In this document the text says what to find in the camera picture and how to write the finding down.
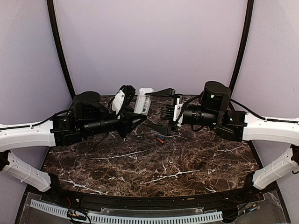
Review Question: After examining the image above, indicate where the white remote control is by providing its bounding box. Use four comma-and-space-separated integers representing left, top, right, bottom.
134, 88, 154, 115

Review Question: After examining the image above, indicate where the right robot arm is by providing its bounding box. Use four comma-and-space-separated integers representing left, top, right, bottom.
149, 81, 299, 203

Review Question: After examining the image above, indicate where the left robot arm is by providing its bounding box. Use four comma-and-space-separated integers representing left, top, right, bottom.
0, 91, 147, 203

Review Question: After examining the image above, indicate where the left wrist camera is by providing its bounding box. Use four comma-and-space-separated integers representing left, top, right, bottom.
108, 85, 135, 117

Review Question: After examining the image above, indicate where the black front rail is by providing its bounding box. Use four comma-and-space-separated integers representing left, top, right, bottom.
60, 189, 245, 210

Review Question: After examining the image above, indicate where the white slotted cable duct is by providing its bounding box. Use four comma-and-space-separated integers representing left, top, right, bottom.
29, 199, 223, 224

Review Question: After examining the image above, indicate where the right black frame post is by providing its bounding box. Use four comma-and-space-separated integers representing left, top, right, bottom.
229, 0, 254, 93

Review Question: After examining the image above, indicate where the black frame post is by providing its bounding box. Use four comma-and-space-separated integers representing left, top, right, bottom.
46, 0, 76, 99
229, 0, 254, 93

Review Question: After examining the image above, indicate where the left black frame post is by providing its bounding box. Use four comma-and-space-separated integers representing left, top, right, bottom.
46, 0, 76, 99

